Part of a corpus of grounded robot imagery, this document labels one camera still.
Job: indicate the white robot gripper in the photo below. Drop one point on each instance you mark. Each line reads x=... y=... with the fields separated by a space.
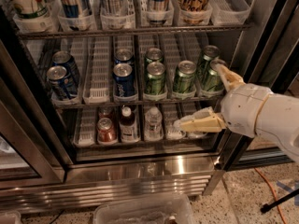
x=245 y=108

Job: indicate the green soda can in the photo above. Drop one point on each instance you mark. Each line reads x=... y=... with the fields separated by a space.
x=184 y=77

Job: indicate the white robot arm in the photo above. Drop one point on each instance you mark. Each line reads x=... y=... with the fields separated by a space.
x=278 y=122

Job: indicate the green can front right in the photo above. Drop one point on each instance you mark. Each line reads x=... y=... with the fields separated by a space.
x=211 y=81

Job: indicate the green can back right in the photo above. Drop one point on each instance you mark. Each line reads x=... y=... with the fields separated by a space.
x=207 y=54

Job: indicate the green can front middle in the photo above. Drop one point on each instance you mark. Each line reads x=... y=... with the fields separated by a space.
x=155 y=78

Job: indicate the green can back middle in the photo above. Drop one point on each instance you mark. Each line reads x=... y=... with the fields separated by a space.
x=153 y=55

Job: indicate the empty white tray top shelf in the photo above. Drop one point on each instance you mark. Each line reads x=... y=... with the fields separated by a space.
x=229 y=12

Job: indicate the empty white tray shelf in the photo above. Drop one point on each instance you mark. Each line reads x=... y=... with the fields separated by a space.
x=96 y=88
x=229 y=12

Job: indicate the blue can front centre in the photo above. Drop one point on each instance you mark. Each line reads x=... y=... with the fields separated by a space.
x=124 y=80

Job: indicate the blue can back centre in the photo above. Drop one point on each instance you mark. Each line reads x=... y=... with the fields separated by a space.
x=124 y=56

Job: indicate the red can back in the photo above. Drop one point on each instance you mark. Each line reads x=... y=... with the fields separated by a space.
x=106 y=112

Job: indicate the red can front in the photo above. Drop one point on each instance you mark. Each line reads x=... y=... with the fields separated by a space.
x=106 y=131

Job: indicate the blue red energy can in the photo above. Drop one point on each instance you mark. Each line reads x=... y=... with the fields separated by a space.
x=156 y=11

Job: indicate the empty white tray middle shelf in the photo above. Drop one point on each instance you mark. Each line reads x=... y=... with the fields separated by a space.
x=96 y=88

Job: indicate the stainless steel fridge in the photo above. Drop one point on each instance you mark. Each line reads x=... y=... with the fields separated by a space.
x=50 y=156

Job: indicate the blue can front left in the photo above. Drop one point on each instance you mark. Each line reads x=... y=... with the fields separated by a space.
x=62 y=83

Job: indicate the blue can back left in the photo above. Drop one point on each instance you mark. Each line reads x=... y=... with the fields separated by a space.
x=66 y=60

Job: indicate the clear water bottle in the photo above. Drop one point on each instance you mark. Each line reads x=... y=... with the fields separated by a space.
x=153 y=124

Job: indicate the brown drink bottle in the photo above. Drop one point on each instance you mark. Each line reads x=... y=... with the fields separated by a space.
x=129 y=132

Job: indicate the black stand leg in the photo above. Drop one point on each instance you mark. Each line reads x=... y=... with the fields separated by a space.
x=267 y=207

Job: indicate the clear plastic bin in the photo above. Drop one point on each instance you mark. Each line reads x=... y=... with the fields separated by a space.
x=151 y=209

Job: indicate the small clear bin corner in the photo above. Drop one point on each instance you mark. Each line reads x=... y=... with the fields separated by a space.
x=10 y=218

